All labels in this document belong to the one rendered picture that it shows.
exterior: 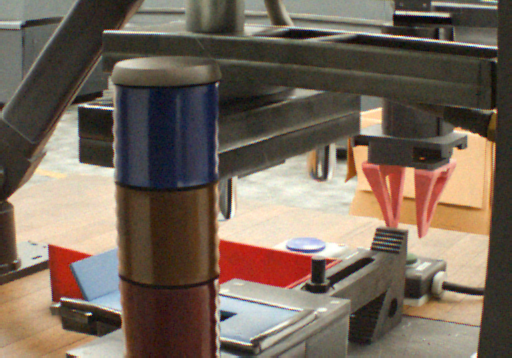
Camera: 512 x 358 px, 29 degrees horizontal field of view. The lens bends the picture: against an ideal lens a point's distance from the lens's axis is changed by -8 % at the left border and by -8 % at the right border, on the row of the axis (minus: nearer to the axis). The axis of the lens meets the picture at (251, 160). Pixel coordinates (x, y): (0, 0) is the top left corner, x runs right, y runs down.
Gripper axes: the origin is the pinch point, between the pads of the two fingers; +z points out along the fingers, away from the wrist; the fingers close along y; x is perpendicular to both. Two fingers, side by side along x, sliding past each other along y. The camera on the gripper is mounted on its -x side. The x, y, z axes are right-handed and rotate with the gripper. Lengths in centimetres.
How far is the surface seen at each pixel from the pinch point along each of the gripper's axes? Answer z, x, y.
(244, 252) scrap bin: 1.5, 10.4, 12.0
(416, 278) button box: 4.0, 3.2, -2.7
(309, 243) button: 3.0, 0.4, 10.7
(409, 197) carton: 45, -182, 80
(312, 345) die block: 0.2, 31.5, -7.1
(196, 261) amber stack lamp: -16, 62, -19
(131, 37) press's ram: -21.1, 39.9, 1.1
